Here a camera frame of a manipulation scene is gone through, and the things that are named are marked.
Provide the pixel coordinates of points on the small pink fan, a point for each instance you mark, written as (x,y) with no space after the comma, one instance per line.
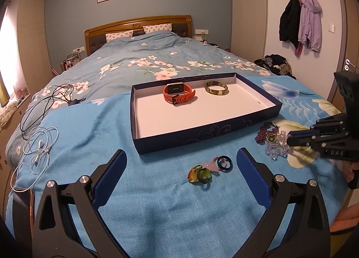
(21,91)

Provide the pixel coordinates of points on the beige door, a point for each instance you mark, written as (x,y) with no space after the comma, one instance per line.
(346,22)

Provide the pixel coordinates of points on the yellow curtain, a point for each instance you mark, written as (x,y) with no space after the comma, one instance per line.
(2,92)

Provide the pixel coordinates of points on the orange smartwatch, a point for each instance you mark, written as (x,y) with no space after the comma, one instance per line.
(175,88)

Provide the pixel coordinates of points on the purple jacket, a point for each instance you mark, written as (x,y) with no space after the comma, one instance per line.
(310,19)

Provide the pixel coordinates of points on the golden green bangle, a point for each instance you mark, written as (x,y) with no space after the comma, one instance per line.
(216,93)

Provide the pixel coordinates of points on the pile of dark clothes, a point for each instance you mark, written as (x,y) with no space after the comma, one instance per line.
(277,63)

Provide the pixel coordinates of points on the patterned white pillow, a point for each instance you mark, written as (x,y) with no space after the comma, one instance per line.
(119,35)
(157,27)

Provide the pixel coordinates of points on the black jacket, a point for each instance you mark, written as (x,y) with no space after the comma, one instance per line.
(290,22)

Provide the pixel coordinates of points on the pink garment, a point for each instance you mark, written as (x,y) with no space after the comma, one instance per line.
(299,49)

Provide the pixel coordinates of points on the white light switch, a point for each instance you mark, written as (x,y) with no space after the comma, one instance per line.
(332,28)

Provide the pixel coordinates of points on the turquoise flower print blanket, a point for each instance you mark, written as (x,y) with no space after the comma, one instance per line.
(98,134)

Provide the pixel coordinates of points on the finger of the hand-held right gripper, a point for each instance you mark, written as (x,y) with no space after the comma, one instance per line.
(301,141)
(304,133)

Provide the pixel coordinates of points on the dark phone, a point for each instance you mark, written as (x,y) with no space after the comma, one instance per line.
(23,199)

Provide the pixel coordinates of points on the person's right hand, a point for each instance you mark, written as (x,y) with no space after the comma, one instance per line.
(349,172)

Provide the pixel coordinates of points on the beige wardrobe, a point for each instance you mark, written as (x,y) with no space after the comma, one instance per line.
(248,8)

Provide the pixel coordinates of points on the wooden bed headboard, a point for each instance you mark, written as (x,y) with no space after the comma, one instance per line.
(134,23)

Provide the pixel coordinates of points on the cream knitted cloth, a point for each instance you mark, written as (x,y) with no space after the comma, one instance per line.
(8,114)

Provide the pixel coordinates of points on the grey-blue floral duvet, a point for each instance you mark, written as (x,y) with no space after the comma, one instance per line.
(157,47)

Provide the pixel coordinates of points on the navy cardboard box tray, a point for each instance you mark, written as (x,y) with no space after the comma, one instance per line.
(196,117)

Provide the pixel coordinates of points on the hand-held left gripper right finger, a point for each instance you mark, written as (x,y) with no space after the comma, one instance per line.
(249,173)

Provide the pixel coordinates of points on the cluttered nightstand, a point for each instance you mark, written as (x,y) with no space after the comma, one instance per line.
(70,61)

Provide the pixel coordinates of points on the white wall socket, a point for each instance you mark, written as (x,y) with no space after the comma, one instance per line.
(78,49)
(202,31)

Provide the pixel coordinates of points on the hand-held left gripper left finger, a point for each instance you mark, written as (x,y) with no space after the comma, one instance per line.
(110,179)

